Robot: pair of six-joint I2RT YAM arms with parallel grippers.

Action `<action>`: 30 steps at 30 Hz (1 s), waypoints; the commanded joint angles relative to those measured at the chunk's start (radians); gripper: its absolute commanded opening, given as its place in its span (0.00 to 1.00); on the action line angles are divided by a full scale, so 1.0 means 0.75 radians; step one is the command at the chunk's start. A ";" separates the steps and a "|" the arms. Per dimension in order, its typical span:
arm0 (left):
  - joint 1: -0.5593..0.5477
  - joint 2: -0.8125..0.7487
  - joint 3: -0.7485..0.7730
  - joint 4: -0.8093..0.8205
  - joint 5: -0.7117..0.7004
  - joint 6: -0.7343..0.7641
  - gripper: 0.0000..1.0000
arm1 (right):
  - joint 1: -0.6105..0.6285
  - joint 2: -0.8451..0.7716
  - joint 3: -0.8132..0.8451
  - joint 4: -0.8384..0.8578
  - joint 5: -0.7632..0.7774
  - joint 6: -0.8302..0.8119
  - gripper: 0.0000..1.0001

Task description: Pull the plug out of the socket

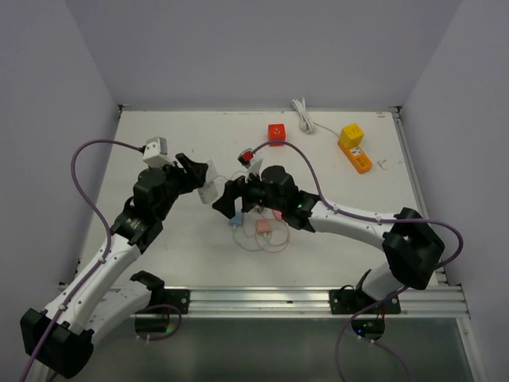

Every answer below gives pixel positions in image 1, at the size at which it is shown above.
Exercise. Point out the blue usb charger plug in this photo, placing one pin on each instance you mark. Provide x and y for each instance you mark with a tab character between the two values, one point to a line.
236	221

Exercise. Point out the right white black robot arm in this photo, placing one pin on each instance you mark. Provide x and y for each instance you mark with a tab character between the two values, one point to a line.
411	247

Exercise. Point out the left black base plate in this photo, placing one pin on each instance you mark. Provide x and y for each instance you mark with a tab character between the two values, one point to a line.
161	299

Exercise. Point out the pink blue white adapter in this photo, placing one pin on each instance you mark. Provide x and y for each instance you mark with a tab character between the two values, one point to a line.
211	173

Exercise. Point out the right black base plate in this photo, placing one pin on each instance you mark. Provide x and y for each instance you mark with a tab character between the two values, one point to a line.
351	299

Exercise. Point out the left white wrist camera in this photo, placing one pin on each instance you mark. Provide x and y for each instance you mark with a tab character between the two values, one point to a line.
155	153

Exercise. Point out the aluminium front rail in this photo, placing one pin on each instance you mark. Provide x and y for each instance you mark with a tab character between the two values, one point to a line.
311	302

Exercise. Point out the red cube socket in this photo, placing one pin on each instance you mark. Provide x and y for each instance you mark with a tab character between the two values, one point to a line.
276	134

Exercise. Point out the grey plug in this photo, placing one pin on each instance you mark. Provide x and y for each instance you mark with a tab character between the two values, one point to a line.
208	193

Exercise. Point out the yellow cube socket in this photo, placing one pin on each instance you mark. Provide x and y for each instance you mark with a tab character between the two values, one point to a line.
351	135

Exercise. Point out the orange power strip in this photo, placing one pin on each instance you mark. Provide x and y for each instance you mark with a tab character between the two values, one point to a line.
356	157

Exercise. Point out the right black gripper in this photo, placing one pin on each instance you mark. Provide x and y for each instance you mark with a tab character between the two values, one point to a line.
239	187

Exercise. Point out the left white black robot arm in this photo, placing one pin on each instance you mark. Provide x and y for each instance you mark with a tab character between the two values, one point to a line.
63	335

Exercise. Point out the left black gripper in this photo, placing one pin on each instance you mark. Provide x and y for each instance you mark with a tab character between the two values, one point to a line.
192	174

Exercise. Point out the pink usb charger plug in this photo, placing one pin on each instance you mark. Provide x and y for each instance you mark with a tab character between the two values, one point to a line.
263	227

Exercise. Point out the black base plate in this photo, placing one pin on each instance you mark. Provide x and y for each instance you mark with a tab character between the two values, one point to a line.
351	299
161	299

